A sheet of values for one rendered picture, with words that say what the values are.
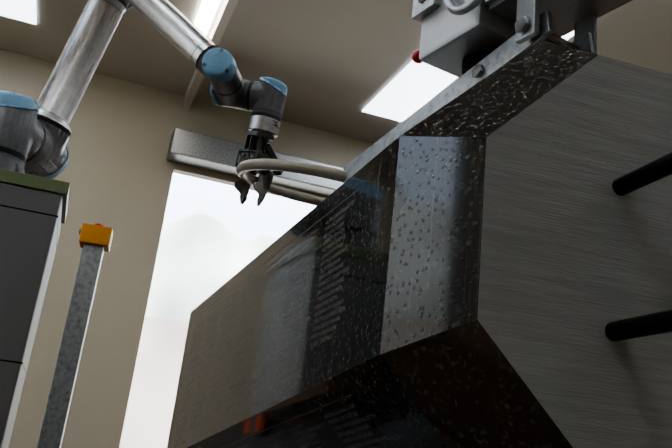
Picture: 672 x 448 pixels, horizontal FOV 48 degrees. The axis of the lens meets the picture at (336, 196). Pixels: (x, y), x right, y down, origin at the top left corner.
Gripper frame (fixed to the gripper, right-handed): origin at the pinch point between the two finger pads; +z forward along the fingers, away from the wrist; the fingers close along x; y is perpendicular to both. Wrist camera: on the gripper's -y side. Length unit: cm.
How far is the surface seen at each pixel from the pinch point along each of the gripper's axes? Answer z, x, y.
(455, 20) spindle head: -35, 73, 42
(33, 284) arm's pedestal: 35, -21, 51
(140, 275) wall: 17, -439, -415
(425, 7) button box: -40, 64, 39
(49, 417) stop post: 85, -96, -33
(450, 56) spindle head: -29, 71, 36
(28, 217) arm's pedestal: 20, -26, 53
